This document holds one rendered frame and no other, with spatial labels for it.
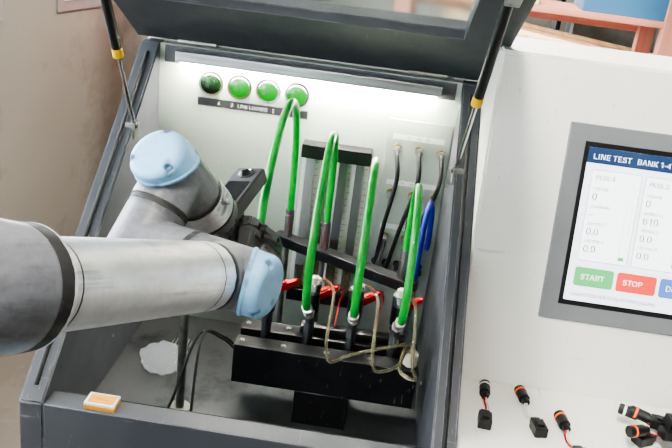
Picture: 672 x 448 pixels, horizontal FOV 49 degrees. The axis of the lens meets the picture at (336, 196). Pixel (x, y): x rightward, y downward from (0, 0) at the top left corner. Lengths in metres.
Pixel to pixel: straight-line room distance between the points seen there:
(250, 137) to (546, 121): 0.61
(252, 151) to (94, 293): 1.03
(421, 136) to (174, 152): 0.76
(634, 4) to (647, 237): 2.31
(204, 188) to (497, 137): 0.59
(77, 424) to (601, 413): 0.88
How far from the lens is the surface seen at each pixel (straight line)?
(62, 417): 1.32
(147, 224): 0.89
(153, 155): 0.90
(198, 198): 0.93
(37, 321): 0.55
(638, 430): 1.35
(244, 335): 1.42
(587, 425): 1.38
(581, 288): 1.39
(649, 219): 1.40
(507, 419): 1.33
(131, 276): 0.64
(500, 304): 1.38
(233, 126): 1.59
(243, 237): 1.05
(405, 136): 1.54
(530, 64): 1.35
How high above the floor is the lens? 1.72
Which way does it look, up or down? 20 degrees down
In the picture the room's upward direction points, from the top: 7 degrees clockwise
